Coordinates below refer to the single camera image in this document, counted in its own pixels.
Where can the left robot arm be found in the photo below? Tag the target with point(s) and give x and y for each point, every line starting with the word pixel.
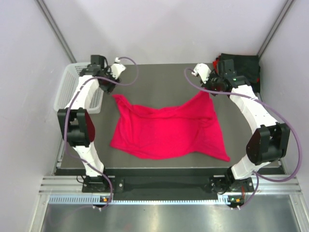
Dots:
pixel 77 128

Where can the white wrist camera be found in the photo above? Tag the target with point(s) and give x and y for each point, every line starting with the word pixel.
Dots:
pixel 117 68
pixel 203 71

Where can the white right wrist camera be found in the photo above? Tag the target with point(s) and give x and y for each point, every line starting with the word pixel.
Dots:
pixel 203 71

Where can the black folded t shirt top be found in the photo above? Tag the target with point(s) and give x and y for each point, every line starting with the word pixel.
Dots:
pixel 243 65

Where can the aluminium corner post right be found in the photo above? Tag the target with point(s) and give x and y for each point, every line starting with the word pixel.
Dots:
pixel 288 4

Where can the pink t shirt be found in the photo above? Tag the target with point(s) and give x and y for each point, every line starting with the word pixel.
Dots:
pixel 169 132

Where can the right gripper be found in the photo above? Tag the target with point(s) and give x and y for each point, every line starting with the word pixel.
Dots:
pixel 206 85

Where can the aluminium corner post left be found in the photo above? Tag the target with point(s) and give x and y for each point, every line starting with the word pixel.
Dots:
pixel 56 30

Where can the white plastic basket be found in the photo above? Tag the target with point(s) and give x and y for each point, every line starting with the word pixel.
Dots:
pixel 68 85

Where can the aluminium corner post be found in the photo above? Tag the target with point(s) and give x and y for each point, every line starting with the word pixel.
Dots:
pixel 56 30
pixel 288 4

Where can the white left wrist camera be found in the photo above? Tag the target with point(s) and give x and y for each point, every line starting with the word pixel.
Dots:
pixel 117 68

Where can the slotted grey cable duct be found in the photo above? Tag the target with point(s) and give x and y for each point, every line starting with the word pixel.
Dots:
pixel 101 200

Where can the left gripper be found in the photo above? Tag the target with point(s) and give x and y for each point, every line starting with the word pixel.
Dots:
pixel 109 88

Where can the aluminium frame rail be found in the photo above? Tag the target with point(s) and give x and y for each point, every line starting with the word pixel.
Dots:
pixel 69 185

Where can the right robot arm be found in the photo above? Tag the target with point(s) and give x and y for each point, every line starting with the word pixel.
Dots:
pixel 269 140

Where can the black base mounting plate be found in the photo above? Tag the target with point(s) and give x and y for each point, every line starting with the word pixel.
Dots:
pixel 170 183

